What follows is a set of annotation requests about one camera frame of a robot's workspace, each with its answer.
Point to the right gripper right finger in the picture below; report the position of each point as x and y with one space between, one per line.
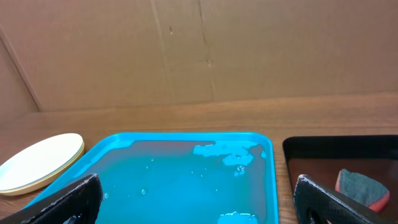
316 203

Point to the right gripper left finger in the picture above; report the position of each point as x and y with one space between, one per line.
78 202

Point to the light blue plate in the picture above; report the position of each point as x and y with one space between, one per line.
39 160

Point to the yellow plate top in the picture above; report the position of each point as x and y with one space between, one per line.
48 179

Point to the black rectangular tray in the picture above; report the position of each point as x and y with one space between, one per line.
322 157

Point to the teal plastic tray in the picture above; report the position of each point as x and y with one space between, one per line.
181 178

